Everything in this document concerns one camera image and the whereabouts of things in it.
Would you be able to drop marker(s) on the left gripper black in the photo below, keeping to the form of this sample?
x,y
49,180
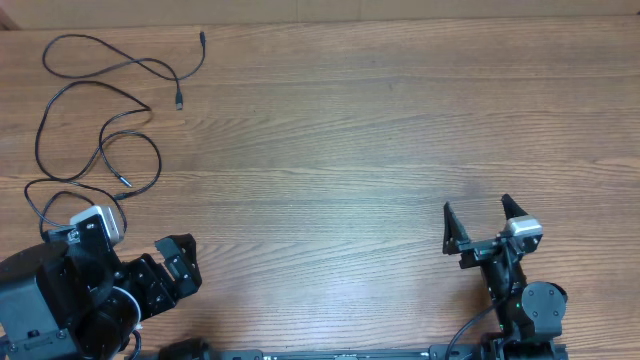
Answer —
x,y
161,294

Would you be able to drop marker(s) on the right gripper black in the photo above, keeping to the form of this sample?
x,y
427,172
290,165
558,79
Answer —
x,y
455,238

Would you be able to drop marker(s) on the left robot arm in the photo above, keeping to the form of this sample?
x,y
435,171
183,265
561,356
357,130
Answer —
x,y
73,298

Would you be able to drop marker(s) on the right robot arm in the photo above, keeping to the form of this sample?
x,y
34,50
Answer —
x,y
529,314

